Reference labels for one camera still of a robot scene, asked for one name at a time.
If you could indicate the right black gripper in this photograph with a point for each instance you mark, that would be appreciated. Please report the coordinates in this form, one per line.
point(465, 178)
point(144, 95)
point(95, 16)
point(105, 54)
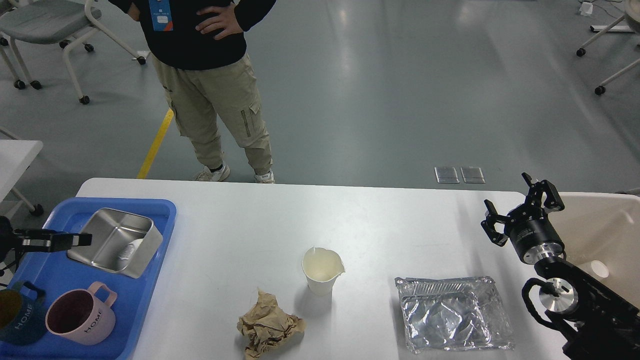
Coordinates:
point(528, 228)

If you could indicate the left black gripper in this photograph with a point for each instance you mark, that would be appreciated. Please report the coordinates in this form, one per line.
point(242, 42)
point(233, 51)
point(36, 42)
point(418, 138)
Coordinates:
point(38, 239)

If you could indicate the dark teal HOME mug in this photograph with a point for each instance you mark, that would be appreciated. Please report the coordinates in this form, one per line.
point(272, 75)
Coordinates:
point(22, 314)

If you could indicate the square stainless steel dish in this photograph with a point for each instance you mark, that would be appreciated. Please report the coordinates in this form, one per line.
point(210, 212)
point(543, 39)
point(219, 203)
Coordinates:
point(122, 243)

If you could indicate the pink HOME mug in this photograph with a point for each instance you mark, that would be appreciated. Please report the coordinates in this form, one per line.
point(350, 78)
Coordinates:
point(83, 316)

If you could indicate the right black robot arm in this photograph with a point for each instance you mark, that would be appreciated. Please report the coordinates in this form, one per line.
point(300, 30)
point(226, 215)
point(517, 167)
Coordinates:
point(596, 322)

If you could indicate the person's right hand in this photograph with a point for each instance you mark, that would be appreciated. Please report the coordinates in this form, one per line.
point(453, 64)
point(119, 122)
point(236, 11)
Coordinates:
point(133, 12)

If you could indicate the person's left hand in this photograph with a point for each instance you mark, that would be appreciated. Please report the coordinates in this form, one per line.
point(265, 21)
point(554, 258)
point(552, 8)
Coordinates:
point(223, 21)

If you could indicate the blue plastic tray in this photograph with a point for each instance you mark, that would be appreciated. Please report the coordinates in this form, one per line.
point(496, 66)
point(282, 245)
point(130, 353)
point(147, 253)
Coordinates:
point(55, 273)

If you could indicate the silver floor plate right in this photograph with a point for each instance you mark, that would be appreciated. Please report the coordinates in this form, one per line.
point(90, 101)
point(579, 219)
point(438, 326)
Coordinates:
point(472, 174)

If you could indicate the silver floor plate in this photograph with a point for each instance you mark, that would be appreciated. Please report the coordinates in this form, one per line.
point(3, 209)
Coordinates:
point(472, 174)
point(446, 175)

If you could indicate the white plastic bin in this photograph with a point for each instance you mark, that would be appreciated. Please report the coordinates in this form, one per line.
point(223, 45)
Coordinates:
point(603, 227)

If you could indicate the white side table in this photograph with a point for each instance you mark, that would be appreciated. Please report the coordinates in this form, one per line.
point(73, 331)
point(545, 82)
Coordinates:
point(15, 157)

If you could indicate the silver floor plate left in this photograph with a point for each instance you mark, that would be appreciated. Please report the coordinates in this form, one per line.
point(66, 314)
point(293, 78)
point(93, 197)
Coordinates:
point(446, 175)

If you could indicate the aluminium foil container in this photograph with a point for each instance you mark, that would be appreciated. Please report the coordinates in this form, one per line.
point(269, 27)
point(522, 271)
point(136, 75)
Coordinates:
point(453, 314)

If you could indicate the white paper cup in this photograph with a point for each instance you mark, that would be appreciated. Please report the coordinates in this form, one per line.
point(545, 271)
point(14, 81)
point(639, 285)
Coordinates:
point(321, 268)

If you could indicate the grey office chair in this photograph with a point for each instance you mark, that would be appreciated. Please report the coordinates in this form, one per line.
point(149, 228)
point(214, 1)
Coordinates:
point(54, 22)

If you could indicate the crumpled brown paper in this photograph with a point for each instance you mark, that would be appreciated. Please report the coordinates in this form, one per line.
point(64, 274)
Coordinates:
point(266, 326)

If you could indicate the person in black sweater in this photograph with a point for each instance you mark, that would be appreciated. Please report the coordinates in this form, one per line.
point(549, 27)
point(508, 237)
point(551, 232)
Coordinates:
point(206, 80)

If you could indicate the blue ID badge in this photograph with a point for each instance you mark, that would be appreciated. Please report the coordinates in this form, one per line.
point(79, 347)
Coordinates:
point(161, 16)

